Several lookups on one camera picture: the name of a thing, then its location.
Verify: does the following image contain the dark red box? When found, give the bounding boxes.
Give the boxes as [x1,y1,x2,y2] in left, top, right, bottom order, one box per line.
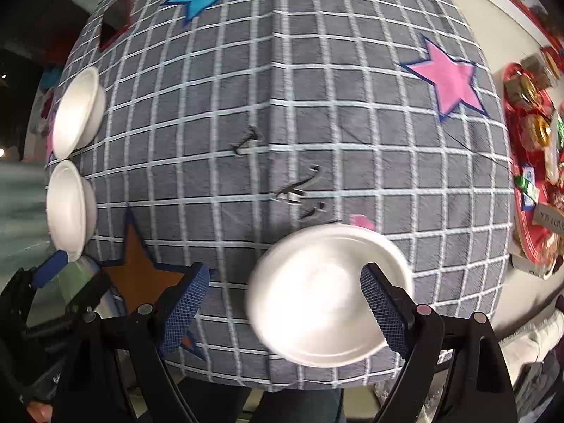
[98,0,134,51]

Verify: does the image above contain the grey checked star tablecloth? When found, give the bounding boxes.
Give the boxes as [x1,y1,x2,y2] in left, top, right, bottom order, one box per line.
[46,0,516,393]

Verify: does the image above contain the teal cloth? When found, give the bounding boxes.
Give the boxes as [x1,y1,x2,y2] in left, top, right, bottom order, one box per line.
[0,161,56,274]

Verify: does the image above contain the person's jeans legs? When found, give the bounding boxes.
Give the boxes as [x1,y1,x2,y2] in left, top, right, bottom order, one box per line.
[260,388,347,423]

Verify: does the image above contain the brown labelled box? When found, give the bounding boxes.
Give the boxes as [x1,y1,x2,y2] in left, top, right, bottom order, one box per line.
[534,205,564,236]

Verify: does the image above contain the green snack packet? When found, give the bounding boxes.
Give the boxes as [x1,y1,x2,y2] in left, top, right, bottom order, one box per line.
[515,172,540,201]

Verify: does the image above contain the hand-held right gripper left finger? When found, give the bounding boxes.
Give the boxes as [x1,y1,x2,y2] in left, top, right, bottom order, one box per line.
[53,262,210,423]

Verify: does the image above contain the gold wrapped snack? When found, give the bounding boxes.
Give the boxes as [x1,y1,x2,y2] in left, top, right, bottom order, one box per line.
[529,115,553,147]

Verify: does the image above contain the white cloth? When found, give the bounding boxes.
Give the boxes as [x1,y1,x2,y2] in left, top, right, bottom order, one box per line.
[502,313,564,375]

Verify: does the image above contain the white plate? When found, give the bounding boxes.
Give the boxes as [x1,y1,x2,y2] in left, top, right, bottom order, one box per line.
[247,224,415,367]

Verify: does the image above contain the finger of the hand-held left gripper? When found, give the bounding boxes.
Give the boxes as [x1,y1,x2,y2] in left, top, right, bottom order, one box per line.
[31,249,71,292]
[65,270,114,314]

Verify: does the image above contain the white bowl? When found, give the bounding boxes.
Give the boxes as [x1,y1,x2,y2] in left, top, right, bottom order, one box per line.
[46,161,98,262]
[52,67,107,160]

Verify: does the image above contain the red snack tray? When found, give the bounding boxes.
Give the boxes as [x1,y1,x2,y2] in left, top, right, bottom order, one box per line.
[502,62,564,279]

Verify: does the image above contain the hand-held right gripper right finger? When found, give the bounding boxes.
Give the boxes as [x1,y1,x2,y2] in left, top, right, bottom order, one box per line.
[359,262,518,423]

